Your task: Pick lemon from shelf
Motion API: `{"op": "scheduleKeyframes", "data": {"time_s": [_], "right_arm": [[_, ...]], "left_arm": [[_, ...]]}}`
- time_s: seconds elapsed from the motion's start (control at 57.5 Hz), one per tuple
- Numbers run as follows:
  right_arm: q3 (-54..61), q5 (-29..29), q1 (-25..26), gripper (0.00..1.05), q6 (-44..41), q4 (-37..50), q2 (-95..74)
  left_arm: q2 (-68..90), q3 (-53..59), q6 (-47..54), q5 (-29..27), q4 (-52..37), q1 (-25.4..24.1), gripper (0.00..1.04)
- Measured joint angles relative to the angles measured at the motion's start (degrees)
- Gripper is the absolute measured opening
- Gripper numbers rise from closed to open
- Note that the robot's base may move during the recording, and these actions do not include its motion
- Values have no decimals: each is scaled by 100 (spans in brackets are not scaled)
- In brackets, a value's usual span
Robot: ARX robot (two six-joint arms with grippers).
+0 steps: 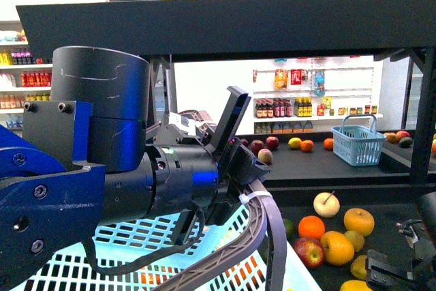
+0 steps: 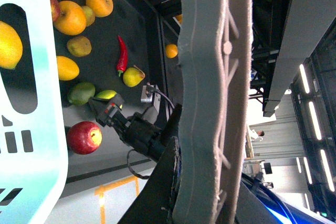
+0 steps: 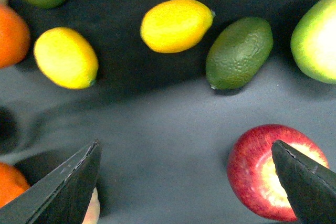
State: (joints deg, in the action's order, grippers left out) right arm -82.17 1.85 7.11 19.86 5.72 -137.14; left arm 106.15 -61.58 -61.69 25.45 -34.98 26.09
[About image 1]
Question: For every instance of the pink peach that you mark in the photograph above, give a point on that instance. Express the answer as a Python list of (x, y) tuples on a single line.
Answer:
[(265, 156)]

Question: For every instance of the white left store shelving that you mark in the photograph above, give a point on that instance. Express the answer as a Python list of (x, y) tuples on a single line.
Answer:
[(24, 77)]

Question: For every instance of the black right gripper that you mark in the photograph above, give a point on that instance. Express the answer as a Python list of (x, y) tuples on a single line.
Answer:
[(402, 257)]

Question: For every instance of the orange near blue basket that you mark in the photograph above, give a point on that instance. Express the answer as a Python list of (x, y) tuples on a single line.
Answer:
[(328, 144)]

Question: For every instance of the dark plum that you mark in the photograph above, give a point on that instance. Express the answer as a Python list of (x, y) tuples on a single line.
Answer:
[(244, 142)]

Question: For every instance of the red apple lower shelf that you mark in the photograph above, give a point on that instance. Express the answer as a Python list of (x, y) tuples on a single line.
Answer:
[(310, 251)]

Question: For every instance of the white store shelving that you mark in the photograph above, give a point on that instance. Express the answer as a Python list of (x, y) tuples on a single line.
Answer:
[(24, 77), (313, 94)]

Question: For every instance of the orange on lower shelf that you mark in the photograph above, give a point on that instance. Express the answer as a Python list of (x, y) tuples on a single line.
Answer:
[(311, 226)]

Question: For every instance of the white back store shelving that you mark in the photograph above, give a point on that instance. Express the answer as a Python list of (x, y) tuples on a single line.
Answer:
[(313, 94)]

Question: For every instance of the yellow pear fruit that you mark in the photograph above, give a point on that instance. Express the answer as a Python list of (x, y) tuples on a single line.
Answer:
[(359, 220)]

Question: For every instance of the yellow orange apple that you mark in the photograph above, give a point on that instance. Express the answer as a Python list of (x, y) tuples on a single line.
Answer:
[(338, 249)]

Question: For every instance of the light blue basket on shelf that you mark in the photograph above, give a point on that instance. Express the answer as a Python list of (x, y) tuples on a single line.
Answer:
[(358, 145)]

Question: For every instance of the red apple right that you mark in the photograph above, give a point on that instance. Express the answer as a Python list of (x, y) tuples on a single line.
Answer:
[(272, 143)]

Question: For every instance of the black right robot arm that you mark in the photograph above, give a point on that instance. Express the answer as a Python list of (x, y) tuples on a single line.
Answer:
[(425, 206)]

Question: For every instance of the yellow lemon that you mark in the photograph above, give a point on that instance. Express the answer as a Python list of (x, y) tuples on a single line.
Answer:
[(354, 285), (294, 143)]

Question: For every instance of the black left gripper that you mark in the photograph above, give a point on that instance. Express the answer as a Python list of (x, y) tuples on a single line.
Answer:
[(186, 175)]

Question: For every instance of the blue left robot arm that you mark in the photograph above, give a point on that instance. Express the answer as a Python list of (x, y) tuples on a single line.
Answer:
[(86, 159)]

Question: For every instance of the pale yellow pear apple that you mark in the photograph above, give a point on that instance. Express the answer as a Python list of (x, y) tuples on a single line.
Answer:
[(326, 204)]

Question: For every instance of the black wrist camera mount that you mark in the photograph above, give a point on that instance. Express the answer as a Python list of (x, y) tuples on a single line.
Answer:
[(229, 122)]

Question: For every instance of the red apple left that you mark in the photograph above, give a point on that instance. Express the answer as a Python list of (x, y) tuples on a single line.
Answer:
[(256, 146)]

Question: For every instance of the red apple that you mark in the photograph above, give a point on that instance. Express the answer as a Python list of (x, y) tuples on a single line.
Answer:
[(256, 146), (272, 143)]

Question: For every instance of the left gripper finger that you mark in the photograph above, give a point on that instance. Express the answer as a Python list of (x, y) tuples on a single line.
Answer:
[(277, 240)]

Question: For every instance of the orange beside lemon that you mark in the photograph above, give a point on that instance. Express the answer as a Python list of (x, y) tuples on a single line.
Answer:
[(307, 146)]

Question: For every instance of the yellow lemon on shelf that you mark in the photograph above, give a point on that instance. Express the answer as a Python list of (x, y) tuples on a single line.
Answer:
[(294, 143)]

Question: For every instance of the black metal display shelf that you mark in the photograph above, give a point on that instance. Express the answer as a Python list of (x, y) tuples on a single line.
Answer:
[(211, 30)]

